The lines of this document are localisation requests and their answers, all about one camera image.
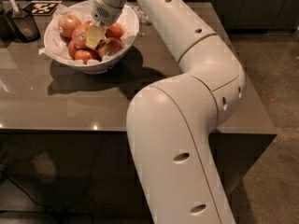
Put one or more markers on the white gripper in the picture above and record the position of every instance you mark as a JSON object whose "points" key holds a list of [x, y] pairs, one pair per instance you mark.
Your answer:
{"points": [[105, 12]]}

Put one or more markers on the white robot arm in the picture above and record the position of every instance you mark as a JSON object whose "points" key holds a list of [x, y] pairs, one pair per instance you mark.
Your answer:
{"points": [[169, 121]]}

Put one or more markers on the red apple with sticker centre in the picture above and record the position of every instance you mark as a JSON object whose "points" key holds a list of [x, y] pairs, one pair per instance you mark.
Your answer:
{"points": [[79, 36]]}

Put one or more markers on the red apple with sticker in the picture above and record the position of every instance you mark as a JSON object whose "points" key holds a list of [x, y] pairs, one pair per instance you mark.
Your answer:
{"points": [[79, 36], [109, 47]]}

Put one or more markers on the red apple with sticker right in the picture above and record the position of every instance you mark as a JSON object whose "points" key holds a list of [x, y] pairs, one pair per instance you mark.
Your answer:
{"points": [[109, 47]]}

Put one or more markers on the red apple back right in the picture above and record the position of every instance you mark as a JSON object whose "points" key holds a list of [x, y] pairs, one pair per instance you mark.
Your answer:
{"points": [[115, 30]]}

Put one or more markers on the red apple front bottom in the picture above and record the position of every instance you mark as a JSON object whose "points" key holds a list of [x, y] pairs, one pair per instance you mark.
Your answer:
{"points": [[86, 55]]}

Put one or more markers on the red apple lower left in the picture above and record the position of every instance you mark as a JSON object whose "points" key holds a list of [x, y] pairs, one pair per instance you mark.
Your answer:
{"points": [[72, 50]]}

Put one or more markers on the pale yellow-red apple far left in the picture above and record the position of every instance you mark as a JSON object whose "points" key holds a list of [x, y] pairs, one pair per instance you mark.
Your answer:
{"points": [[67, 24]]}

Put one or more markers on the white bowl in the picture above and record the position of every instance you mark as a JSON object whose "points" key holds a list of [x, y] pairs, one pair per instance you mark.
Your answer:
{"points": [[102, 66]]}

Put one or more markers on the white tissue paper liner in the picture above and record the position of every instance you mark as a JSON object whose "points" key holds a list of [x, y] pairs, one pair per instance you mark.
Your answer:
{"points": [[56, 47]]}

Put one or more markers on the clear plastic water bottle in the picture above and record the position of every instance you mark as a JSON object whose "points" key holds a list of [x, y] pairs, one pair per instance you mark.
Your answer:
{"points": [[142, 16]]}

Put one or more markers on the black white marker tag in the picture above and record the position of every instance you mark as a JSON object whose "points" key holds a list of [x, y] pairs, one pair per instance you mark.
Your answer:
{"points": [[42, 8]]}

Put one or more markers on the black container with handle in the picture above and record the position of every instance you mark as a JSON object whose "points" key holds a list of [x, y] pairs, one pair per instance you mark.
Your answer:
{"points": [[23, 23]]}

